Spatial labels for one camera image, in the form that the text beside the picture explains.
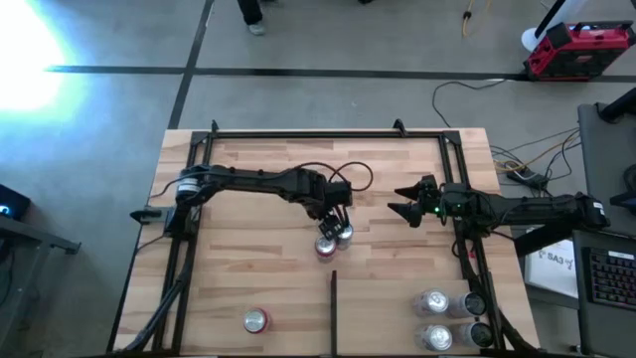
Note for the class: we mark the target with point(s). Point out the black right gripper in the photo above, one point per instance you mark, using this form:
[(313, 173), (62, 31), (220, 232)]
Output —
[(439, 204)]

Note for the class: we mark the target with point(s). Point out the person's shoe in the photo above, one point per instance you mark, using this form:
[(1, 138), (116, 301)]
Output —
[(257, 29)]

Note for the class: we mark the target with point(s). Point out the black device with blue light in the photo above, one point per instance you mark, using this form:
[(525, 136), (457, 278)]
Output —
[(15, 199)]

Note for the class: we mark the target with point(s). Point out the white slim beverage can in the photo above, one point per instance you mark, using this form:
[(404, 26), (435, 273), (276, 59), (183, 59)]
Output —
[(459, 305), (467, 334)]

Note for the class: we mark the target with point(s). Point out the red and black tool case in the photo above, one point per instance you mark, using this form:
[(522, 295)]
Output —
[(581, 54)]

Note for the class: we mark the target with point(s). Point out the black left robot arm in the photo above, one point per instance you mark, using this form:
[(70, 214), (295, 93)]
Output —
[(258, 181)]

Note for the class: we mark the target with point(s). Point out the black frame clamp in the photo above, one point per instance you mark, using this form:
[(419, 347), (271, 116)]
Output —
[(399, 126), (214, 126)]

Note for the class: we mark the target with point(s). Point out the white stand with black pole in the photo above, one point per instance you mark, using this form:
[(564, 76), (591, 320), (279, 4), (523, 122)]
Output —
[(530, 40)]

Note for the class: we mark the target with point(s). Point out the red soda can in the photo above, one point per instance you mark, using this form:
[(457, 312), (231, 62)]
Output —
[(256, 320)]

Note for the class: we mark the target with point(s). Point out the grey bench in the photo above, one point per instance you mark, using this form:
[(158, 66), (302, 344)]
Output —
[(30, 233)]

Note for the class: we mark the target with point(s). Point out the person's leg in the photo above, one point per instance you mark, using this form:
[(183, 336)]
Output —
[(250, 11)]

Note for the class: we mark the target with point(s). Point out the dark desk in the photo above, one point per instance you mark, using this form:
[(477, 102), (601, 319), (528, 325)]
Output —
[(581, 323)]

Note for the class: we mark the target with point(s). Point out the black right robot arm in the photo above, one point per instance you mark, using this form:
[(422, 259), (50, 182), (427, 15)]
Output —
[(526, 211)]

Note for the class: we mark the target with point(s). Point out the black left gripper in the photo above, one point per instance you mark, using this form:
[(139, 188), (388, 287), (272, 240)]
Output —
[(335, 194)]

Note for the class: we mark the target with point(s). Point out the grey desk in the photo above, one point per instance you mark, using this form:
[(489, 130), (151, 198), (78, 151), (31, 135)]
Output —
[(606, 164)]

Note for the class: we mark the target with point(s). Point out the white paper sign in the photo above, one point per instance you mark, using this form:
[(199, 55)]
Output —
[(551, 273)]

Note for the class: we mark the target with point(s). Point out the black power brick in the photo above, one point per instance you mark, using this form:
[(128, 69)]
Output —
[(527, 177)]

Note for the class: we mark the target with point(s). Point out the black curved object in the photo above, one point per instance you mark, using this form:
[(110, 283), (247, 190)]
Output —
[(627, 196)]

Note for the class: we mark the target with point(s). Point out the slim teal and silver can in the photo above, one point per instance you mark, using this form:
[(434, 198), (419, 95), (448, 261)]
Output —
[(346, 234)]

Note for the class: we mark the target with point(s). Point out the black diagonal beam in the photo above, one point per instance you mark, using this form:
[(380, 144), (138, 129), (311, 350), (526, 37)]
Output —
[(541, 242)]

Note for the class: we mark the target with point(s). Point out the black table rig frame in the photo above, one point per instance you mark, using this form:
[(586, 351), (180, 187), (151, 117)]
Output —
[(323, 134)]

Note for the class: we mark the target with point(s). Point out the red Fanta strawberry can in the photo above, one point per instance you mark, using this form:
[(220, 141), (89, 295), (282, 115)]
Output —
[(325, 248)]

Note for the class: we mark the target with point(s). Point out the silver Diet Coke can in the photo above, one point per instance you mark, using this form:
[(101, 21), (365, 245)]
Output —
[(433, 301)]

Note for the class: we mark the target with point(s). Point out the plain silver beverage can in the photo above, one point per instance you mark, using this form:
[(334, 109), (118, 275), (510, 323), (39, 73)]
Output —
[(439, 338)]

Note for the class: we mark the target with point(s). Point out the black backlit keyboard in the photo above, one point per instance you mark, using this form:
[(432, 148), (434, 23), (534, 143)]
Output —
[(613, 278)]

